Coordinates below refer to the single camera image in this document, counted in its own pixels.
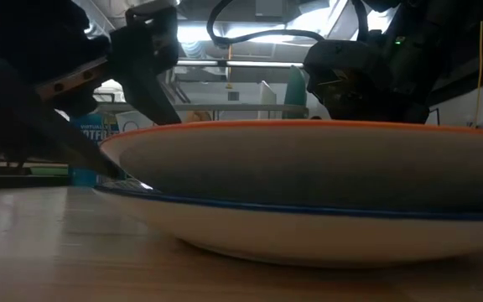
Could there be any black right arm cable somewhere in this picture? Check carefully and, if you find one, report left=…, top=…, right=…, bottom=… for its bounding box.
left=205, top=0, right=327, bottom=49

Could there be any orange patterned rim plate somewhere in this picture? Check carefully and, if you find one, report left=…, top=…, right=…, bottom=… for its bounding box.
left=98, top=118, right=483, bottom=213

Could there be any ceiling light strip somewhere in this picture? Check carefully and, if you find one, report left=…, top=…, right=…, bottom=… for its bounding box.
left=175, top=59, right=305, bottom=70

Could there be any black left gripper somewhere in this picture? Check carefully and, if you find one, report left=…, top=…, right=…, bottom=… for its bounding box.
left=0, top=0, right=183, bottom=180

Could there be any teal plate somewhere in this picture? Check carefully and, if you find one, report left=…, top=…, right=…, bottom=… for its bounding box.
left=283, top=65, right=309, bottom=120

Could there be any blue detergent box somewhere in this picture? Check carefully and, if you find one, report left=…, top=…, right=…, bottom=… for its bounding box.
left=68, top=112, right=122, bottom=188

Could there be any blue patterned rim plate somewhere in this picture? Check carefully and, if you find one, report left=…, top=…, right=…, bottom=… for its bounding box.
left=93, top=179, right=483, bottom=270

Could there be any yellow hanging cable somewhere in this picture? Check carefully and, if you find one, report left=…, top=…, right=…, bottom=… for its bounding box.
left=473, top=19, right=483, bottom=128

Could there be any white wire dish rack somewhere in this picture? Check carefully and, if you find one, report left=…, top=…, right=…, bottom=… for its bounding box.
left=96, top=102, right=310, bottom=123

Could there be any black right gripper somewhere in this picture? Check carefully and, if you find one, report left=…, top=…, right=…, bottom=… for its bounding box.
left=303, top=39, right=432, bottom=125

